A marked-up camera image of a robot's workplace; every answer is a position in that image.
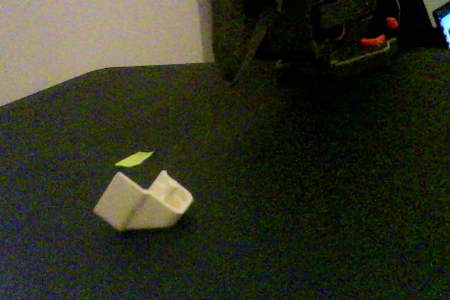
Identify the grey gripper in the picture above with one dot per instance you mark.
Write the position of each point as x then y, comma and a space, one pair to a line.
230, 29

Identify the white plastic bracket part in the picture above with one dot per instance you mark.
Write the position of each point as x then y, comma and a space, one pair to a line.
140, 208

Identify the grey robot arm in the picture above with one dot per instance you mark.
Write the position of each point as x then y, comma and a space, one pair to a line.
344, 15

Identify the dark desk mat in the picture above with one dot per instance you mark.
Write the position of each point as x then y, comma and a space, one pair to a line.
281, 191

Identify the yellow-green paper marker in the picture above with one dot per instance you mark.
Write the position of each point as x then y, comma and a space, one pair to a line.
135, 159

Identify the laptop with lit screen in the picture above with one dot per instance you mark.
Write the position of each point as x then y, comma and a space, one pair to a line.
443, 26

